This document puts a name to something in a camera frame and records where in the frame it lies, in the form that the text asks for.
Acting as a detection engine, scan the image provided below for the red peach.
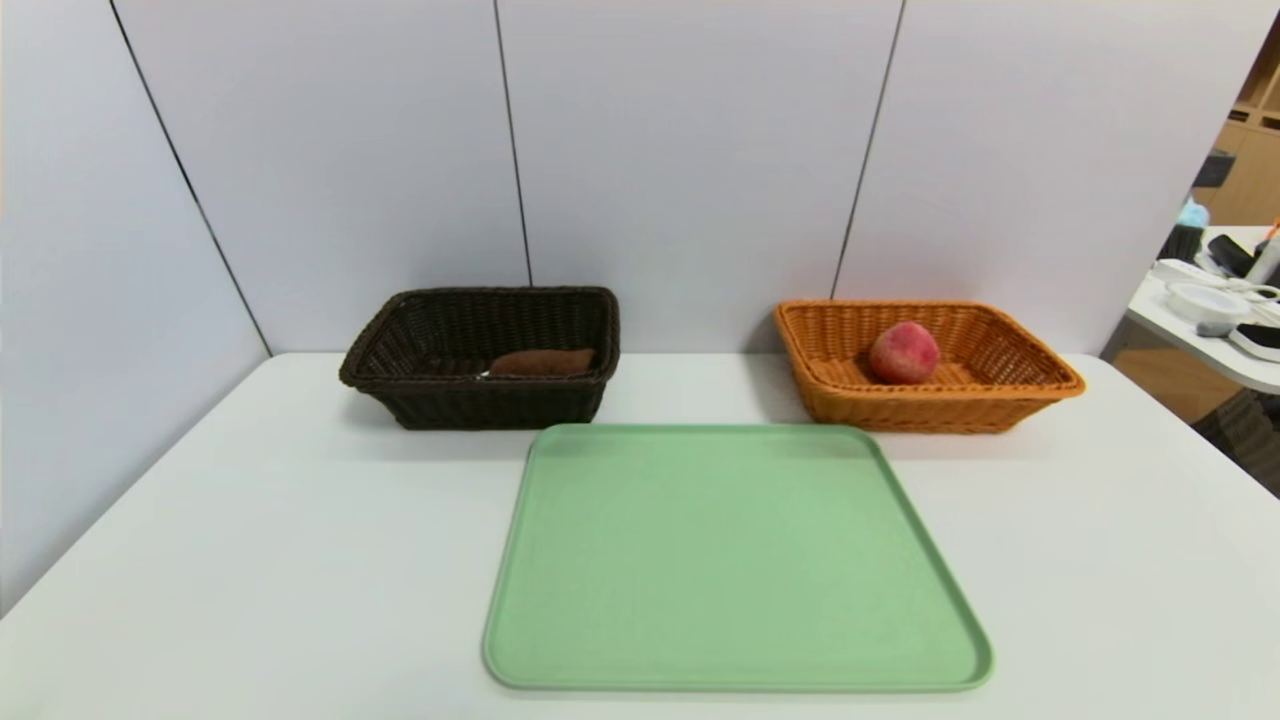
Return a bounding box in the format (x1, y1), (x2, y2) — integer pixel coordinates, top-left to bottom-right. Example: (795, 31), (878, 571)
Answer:
(868, 321), (942, 386)

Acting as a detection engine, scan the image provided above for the black and white shoe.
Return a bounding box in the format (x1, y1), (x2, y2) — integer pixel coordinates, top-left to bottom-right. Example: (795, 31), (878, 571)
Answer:
(1228, 323), (1280, 363)

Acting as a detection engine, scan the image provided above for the white round container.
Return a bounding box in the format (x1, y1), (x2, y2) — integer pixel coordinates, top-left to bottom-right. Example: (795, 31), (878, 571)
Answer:
(1166, 282), (1253, 325)

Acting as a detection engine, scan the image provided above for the brown chocolate bread roll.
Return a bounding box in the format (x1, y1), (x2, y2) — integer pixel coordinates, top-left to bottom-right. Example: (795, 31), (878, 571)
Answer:
(487, 347), (597, 379)

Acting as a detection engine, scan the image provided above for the dark wicker chair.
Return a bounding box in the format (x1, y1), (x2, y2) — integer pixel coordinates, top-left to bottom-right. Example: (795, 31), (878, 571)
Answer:
(1192, 388), (1280, 496)

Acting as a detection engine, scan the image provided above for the white bottle orange cap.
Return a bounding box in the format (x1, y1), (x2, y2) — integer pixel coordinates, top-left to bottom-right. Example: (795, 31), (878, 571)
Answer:
(1247, 222), (1280, 287)

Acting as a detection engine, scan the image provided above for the wooden cabinet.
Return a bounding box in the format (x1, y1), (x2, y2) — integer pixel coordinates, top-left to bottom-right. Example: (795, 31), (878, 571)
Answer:
(1193, 25), (1280, 228)

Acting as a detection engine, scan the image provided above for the light green plastic tray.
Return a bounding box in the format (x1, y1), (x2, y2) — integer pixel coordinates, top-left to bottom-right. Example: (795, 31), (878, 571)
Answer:
(482, 423), (995, 693)

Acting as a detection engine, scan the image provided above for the white power strip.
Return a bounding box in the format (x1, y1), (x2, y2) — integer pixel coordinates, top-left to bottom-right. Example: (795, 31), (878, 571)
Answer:
(1150, 259), (1280, 301)

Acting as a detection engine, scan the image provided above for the white side table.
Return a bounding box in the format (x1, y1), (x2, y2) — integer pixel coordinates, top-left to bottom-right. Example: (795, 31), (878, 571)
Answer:
(1126, 225), (1280, 394)

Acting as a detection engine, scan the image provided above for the dark brown wicker basket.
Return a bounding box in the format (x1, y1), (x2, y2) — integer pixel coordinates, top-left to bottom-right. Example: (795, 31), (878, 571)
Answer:
(338, 286), (622, 431)

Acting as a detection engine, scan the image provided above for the black handheld device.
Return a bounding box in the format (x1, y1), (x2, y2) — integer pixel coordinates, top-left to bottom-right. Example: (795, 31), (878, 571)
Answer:
(1207, 234), (1259, 279)

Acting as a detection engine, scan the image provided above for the orange wicker basket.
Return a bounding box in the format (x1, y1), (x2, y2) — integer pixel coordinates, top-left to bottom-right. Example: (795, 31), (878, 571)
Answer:
(775, 299), (1087, 434)

